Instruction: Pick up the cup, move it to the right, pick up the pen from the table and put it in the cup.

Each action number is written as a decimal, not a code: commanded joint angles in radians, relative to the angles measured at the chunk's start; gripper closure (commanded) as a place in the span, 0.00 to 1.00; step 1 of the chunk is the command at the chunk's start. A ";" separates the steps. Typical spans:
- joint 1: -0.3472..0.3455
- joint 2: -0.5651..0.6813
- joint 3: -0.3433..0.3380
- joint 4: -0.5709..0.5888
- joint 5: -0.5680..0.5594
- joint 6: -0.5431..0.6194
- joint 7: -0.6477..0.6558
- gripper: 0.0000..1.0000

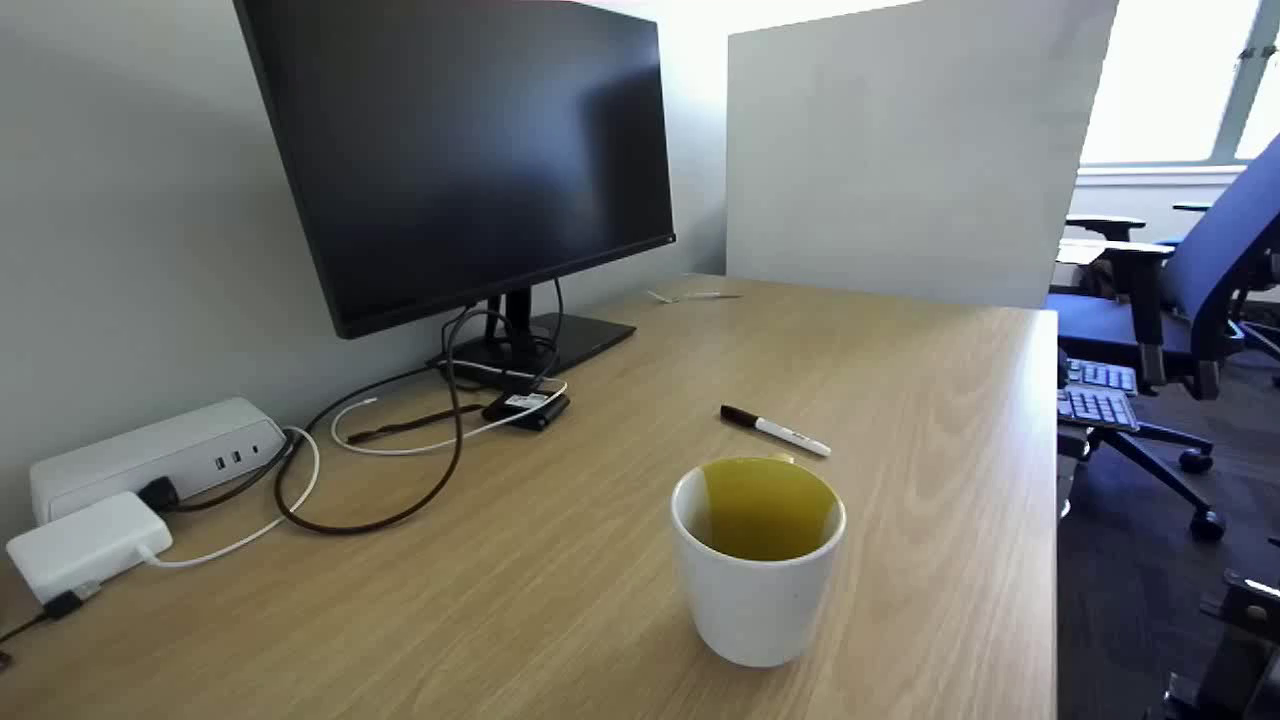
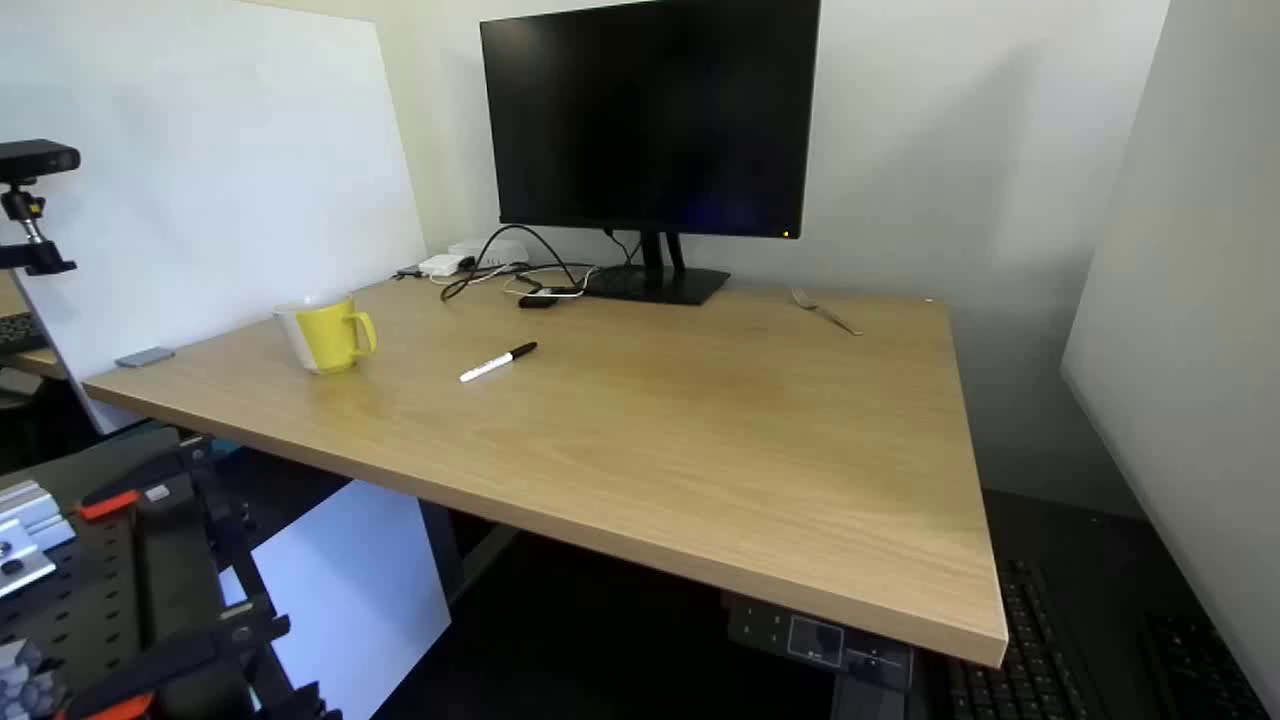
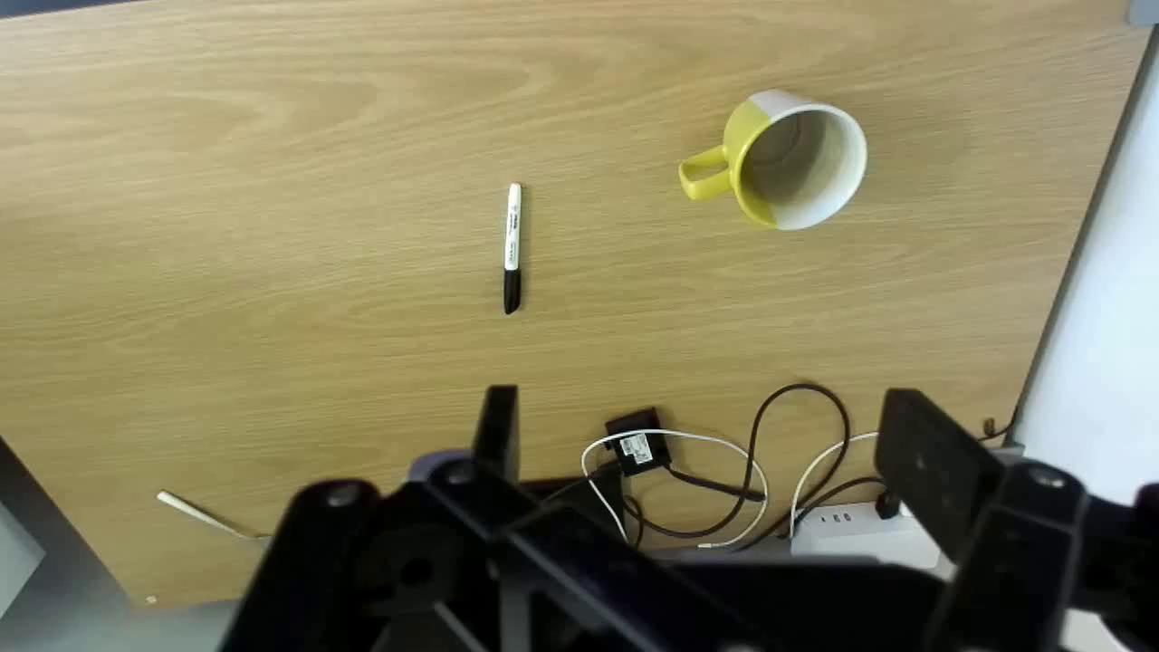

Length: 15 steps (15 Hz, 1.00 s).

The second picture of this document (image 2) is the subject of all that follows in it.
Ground white panel under desk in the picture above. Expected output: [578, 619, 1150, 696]
[218, 476, 455, 720]

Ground orange handled black clamp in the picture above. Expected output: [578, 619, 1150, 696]
[57, 608, 295, 720]
[72, 476, 198, 529]

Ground white marker with black cap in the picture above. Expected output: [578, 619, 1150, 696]
[455, 341, 540, 389]

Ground grey metal parts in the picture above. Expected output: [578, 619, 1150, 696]
[0, 637, 65, 720]

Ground computer keyboard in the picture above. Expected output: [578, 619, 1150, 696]
[941, 557, 1115, 720]

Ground white foam board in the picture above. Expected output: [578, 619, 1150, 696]
[0, 0, 428, 435]
[1061, 0, 1280, 720]

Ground thick black cable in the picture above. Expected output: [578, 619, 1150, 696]
[438, 219, 594, 302]

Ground yellow mug with white inside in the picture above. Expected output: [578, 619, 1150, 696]
[278, 301, 385, 379]

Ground black monitor stand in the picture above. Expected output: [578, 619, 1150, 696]
[579, 227, 738, 306]

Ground small grey flat block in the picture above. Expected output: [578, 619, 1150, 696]
[114, 342, 182, 370]

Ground black perforated metal rack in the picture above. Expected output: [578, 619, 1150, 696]
[0, 419, 343, 720]

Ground black camera on tripod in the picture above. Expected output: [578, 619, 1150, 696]
[0, 135, 84, 281]

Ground silver aluminium profiles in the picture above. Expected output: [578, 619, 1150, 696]
[0, 476, 80, 598]

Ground black computer monitor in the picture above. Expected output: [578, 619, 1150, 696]
[477, 0, 826, 244]

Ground desk height control panel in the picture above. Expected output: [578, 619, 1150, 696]
[723, 593, 926, 696]

